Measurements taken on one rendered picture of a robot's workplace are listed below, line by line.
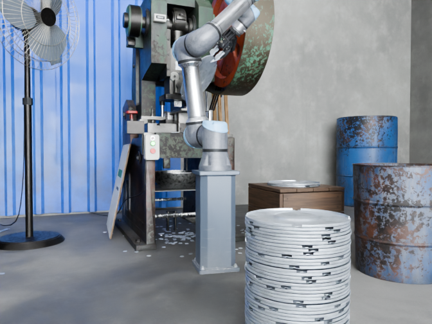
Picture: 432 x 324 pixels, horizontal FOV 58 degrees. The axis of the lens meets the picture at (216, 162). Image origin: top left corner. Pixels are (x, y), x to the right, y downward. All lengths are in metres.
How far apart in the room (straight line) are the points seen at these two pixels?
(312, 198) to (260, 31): 1.01
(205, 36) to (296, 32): 2.71
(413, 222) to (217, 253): 0.82
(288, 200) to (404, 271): 0.60
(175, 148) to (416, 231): 1.29
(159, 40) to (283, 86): 2.08
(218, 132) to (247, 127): 2.25
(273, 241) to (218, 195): 0.75
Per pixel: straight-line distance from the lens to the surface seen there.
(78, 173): 3.54
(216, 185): 1.72
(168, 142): 2.25
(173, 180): 2.36
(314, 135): 4.41
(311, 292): 1.05
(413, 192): 1.75
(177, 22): 2.55
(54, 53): 2.61
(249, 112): 4.01
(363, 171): 1.80
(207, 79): 2.30
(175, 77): 2.44
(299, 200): 2.02
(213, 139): 1.74
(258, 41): 2.39
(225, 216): 1.75
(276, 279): 1.04
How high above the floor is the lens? 0.54
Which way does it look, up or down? 1 degrees down
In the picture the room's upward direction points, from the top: straight up
